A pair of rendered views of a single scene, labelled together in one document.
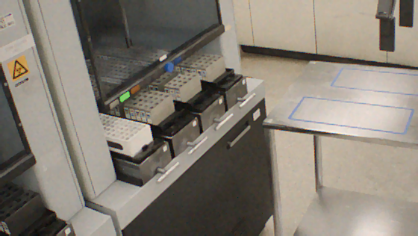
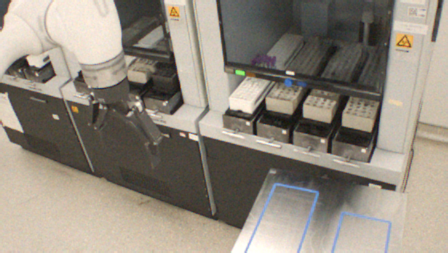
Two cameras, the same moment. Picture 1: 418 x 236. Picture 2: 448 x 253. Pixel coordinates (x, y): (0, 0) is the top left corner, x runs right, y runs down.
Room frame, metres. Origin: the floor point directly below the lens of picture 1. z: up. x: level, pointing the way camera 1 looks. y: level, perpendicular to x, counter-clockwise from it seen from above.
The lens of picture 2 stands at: (1.15, -1.16, 1.82)
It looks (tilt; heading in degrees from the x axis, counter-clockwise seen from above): 38 degrees down; 86
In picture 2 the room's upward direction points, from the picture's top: 8 degrees counter-clockwise
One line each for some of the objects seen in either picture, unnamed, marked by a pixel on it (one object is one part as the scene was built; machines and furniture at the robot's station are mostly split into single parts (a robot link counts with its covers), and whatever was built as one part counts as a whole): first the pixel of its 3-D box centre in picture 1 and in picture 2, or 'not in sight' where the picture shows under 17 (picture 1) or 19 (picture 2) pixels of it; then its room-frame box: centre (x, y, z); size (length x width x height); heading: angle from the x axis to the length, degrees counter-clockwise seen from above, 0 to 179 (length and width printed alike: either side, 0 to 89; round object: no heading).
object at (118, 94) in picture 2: not in sight; (113, 97); (0.99, -0.39, 1.36); 0.08 x 0.07 x 0.09; 143
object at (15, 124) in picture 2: not in sight; (3, 110); (-0.08, 1.25, 0.43); 0.27 x 0.02 x 0.36; 143
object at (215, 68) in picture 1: (213, 69); (358, 121); (1.73, -0.02, 0.85); 0.12 x 0.02 x 0.06; 142
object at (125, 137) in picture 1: (105, 133); (255, 87); (1.43, 0.34, 0.83); 0.30 x 0.10 x 0.06; 53
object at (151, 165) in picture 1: (80, 139); (269, 82); (1.51, 0.45, 0.78); 0.73 x 0.14 x 0.09; 53
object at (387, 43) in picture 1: (387, 33); (106, 138); (0.94, -0.35, 1.22); 0.03 x 0.01 x 0.07; 53
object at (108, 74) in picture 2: not in sight; (104, 66); (0.99, -0.39, 1.43); 0.09 x 0.09 x 0.06
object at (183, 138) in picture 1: (111, 116); (301, 88); (1.63, 0.35, 0.78); 0.73 x 0.14 x 0.09; 53
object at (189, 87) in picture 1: (188, 88); (318, 112); (1.61, 0.08, 0.85); 0.12 x 0.02 x 0.06; 142
